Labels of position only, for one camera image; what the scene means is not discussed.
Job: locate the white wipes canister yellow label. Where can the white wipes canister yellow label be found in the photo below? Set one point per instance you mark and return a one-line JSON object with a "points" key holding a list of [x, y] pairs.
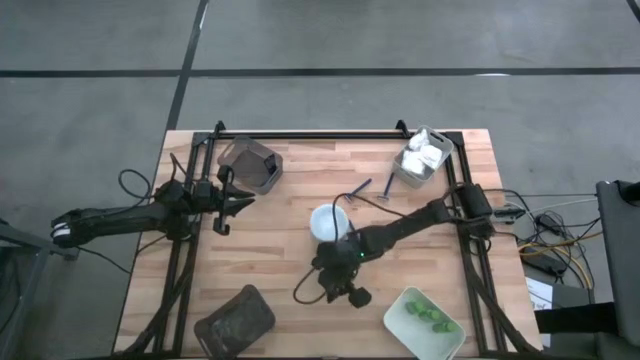
{"points": [[322, 220]]}

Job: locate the black power brick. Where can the black power brick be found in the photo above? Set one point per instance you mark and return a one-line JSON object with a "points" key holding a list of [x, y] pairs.
{"points": [[545, 262]]}

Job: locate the grey translucent plastic bin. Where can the grey translucent plastic bin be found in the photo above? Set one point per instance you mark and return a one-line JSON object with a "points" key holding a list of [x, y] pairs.
{"points": [[247, 167]]}

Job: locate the dark blue toiletry tube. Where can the dark blue toiletry tube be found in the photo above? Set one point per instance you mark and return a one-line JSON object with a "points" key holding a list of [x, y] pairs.
{"points": [[271, 164]]}

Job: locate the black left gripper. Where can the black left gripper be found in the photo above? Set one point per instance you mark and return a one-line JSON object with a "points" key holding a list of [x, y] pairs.
{"points": [[222, 205]]}

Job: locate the black aluminium table frame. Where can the black aluminium table frame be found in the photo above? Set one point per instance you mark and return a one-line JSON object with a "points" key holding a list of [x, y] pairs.
{"points": [[310, 135]]}

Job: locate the white paper sheet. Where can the white paper sheet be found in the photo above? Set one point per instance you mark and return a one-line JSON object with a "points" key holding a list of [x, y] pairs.
{"points": [[539, 295]]}

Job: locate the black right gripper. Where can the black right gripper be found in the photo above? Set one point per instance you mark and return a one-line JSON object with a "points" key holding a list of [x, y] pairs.
{"points": [[340, 262]]}

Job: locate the dark brown plastic bin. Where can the dark brown plastic bin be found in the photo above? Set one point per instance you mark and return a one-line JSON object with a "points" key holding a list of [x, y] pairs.
{"points": [[235, 322]]}

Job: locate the white plastic bin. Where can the white plastic bin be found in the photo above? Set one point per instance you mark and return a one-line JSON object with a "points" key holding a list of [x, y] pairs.
{"points": [[410, 335]]}

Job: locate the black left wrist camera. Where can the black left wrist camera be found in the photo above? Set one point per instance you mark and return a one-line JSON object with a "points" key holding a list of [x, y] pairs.
{"points": [[203, 188]]}

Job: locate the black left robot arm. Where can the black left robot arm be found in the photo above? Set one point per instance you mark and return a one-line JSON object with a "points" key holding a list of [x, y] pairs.
{"points": [[115, 220]]}

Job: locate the grey metal stand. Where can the grey metal stand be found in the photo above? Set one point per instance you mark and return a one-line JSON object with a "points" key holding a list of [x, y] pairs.
{"points": [[30, 243]]}

